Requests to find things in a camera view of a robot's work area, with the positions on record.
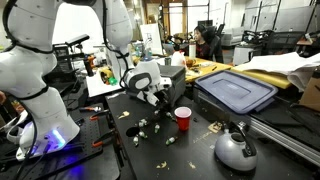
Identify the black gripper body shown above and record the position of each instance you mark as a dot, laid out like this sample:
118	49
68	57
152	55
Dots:
164	90

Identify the white sweet green brown wrapper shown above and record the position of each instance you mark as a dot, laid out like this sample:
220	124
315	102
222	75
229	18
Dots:
156	112
171	140
145	120
140	124
142	134
135	140
143	123
169	115
156	128

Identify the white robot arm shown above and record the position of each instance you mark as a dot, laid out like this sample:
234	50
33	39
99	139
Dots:
30	73

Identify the red plastic cup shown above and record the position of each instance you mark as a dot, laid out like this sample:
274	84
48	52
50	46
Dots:
183	120

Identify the grey dish rack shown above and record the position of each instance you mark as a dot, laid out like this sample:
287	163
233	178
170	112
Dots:
176	83

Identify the white plush with orange ears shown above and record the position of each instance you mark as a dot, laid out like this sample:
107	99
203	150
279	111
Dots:
178	60

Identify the small tan block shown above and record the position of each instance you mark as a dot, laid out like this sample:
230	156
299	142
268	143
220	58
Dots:
124	115

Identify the black storage bin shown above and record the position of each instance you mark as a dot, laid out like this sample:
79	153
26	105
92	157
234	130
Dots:
213	106

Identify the yellow wooden table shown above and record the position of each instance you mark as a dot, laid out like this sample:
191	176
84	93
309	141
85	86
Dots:
208	70

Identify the white cylinder bottle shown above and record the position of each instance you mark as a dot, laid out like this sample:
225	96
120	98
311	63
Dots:
192	50

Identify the small green object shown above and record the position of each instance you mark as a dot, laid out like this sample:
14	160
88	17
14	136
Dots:
113	81

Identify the large yellow residue patch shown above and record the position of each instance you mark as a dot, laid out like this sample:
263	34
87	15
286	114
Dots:
215	126

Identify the white display board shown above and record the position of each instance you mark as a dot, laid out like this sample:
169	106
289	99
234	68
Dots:
151	36

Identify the seated person with headphones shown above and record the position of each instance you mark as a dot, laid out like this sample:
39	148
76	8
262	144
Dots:
201	48

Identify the crescent yellow residue scrap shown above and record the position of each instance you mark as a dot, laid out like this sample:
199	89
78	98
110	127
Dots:
161	165

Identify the small yellow residue scrap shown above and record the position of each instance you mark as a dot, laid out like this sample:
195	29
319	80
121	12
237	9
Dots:
191	165

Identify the white flat sheet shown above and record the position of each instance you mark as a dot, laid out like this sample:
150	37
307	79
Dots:
96	87

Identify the blue plastic bin lid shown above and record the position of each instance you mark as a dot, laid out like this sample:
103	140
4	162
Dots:
236	90

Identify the black office chair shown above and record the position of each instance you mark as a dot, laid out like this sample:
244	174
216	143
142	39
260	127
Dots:
216	46

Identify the silver head orange clamp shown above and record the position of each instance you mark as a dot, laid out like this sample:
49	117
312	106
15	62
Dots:
87	108

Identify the orange power drill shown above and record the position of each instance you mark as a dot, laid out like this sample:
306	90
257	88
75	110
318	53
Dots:
89	66

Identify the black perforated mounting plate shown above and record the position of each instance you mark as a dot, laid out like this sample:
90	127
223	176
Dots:
83	156

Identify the yellow flat board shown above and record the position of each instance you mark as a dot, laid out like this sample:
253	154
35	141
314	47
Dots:
266	79

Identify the white paper pile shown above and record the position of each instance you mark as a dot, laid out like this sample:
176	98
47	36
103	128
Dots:
276	63

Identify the black mesh chair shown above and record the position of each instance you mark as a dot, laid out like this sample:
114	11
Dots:
283	40

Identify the brown cardboard box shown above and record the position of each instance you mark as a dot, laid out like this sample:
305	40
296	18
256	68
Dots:
311	95

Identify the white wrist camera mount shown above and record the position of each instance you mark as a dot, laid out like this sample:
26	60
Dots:
151	98

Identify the aluminium frame rail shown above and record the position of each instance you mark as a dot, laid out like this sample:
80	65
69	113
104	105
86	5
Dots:
286	141

